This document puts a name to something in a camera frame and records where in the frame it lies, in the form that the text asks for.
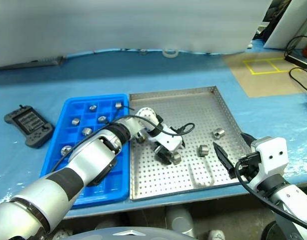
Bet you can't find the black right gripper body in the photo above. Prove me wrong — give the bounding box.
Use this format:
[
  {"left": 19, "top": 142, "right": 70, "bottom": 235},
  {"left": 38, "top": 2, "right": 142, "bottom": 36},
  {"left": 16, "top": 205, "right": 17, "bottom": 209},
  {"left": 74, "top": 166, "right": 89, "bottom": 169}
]
[{"left": 239, "top": 149, "right": 263, "bottom": 187}]

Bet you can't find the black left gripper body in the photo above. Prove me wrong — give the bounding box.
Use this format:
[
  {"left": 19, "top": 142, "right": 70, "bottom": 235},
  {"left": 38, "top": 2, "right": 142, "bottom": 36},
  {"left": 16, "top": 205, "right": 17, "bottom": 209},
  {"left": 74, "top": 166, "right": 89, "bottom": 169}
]
[{"left": 153, "top": 143, "right": 173, "bottom": 159}]

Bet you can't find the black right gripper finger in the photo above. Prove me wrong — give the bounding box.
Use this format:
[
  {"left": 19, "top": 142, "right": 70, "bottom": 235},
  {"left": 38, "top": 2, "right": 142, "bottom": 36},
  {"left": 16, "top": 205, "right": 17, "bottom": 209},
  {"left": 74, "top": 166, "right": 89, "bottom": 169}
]
[
  {"left": 240, "top": 133, "right": 257, "bottom": 152},
  {"left": 212, "top": 141, "right": 236, "bottom": 179}
]

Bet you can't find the perforated steel tray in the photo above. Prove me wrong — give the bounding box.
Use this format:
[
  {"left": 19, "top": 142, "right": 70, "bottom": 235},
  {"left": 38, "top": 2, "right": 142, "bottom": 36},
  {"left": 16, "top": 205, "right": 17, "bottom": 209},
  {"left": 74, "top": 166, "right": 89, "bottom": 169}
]
[{"left": 128, "top": 85, "right": 252, "bottom": 201}]

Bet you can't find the blue plastic compartment tray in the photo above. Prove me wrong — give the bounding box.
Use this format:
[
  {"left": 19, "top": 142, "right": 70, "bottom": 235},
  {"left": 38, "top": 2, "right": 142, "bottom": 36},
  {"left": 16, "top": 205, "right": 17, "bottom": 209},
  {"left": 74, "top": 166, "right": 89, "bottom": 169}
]
[{"left": 39, "top": 93, "right": 131, "bottom": 210}]

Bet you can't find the brown cardboard mat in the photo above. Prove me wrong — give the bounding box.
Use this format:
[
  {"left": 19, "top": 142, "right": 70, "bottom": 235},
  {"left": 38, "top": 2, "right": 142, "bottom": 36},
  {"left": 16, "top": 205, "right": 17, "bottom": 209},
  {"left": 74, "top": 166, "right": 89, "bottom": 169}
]
[{"left": 222, "top": 51, "right": 307, "bottom": 98}]

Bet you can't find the grey cylinder under table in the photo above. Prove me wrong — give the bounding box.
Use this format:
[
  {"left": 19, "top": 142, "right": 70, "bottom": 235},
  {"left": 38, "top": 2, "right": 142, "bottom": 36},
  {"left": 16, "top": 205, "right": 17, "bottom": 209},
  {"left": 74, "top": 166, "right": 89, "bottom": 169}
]
[{"left": 165, "top": 207, "right": 195, "bottom": 237}]

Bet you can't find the dark rounded robot torso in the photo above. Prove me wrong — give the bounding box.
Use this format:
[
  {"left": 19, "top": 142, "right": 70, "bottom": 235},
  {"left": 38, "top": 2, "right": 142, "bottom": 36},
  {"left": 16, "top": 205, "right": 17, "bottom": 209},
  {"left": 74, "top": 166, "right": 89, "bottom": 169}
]
[{"left": 72, "top": 226, "right": 194, "bottom": 240}]

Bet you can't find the black power adapter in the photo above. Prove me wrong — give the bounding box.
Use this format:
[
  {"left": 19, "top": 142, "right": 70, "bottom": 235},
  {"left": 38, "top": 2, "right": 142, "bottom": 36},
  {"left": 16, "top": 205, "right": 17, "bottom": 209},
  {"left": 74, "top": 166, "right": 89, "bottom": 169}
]
[{"left": 285, "top": 53, "right": 307, "bottom": 68}]

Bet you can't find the white upright board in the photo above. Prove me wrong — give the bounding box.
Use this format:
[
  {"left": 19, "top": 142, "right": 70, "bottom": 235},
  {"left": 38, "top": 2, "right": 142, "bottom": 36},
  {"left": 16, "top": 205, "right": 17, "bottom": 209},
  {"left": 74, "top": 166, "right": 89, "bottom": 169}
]
[{"left": 262, "top": 0, "right": 307, "bottom": 50}]

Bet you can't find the dark grey handheld controller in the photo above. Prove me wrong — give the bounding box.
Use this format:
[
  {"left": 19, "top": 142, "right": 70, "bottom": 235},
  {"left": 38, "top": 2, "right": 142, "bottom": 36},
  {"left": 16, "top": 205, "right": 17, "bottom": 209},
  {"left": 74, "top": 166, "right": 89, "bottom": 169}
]
[{"left": 3, "top": 104, "right": 56, "bottom": 150}]

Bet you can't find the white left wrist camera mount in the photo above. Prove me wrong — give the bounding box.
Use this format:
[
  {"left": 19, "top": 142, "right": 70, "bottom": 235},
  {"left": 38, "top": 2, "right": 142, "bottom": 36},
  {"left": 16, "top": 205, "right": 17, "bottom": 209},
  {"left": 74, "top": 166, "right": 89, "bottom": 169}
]
[{"left": 145, "top": 127, "right": 184, "bottom": 154}]

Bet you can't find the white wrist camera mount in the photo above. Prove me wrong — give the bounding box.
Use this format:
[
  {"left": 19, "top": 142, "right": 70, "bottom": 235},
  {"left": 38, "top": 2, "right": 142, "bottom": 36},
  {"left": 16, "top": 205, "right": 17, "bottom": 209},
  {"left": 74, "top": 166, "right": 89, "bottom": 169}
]
[
  {"left": 145, "top": 127, "right": 184, "bottom": 154},
  {"left": 250, "top": 136, "right": 287, "bottom": 176}
]

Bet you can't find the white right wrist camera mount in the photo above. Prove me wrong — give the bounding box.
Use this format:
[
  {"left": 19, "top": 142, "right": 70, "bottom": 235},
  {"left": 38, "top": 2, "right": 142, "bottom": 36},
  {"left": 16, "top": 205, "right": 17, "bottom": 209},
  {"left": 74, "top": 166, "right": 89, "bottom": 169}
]
[{"left": 250, "top": 136, "right": 287, "bottom": 176}]

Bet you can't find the black thin cable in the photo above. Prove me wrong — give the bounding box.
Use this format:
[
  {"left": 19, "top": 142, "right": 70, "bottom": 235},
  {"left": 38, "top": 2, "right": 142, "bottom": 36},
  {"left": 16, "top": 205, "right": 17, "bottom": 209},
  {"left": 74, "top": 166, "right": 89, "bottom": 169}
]
[{"left": 289, "top": 66, "right": 307, "bottom": 96}]

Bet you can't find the white tape ring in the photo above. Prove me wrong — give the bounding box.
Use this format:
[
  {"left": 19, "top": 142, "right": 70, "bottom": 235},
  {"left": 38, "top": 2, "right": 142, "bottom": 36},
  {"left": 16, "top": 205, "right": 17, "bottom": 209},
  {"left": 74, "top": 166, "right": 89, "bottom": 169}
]
[{"left": 162, "top": 48, "right": 179, "bottom": 59}]

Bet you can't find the black looped cable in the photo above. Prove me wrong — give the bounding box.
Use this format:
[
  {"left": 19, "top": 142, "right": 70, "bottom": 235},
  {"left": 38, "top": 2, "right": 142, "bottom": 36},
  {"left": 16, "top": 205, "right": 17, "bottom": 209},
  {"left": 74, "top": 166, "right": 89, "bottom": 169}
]
[{"left": 284, "top": 35, "right": 307, "bottom": 59}]

